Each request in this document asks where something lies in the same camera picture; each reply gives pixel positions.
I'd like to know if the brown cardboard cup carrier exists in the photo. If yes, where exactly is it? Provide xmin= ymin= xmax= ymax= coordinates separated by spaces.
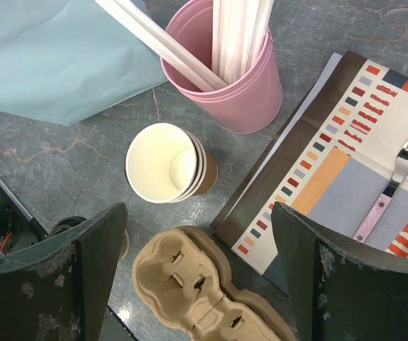
xmin=132 ymin=226 xmax=296 ymax=340

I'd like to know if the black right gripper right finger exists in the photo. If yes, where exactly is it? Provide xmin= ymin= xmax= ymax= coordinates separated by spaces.
xmin=271 ymin=202 xmax=408 ymax=340

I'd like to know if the light blue paper bag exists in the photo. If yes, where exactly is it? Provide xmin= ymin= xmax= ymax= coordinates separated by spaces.
xmin=0 ymin=1 xmax=166 ymax=126

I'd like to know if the pink handled fork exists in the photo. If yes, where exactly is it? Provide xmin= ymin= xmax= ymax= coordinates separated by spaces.
xmin=352 ymin=139 xmax=408 ymax=243

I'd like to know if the brown paper cup stack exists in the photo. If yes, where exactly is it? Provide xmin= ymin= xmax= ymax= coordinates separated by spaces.
xmin=125 ymin=123 xmax=219 ymax=204

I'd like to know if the black cup lid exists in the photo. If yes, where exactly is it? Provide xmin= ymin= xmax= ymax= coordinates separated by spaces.
xmin=48 ymin=216 xmax=86 ymax=237

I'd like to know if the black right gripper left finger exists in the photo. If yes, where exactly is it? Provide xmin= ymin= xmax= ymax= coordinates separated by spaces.
xmin=0 ymin=202 xmax=128 ymax=340

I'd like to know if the pink tin straw holder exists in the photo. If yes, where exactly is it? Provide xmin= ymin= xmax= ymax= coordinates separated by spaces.
xmin=161 ymin=0 xmax=282 ymax=134

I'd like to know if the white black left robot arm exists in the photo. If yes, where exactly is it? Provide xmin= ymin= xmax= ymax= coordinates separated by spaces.
xmin=0 ymin=186 xmax=48 ymax=257

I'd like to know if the white wrapped straws bundle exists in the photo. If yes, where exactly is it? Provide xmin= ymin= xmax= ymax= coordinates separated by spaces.
xmin=211 ymin=0 xmax=274 ymax=85

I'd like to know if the colourful patchwork placemat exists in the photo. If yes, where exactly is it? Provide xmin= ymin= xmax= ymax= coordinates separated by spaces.
xmin=212 ymin=51 xmax=408 ymax=290

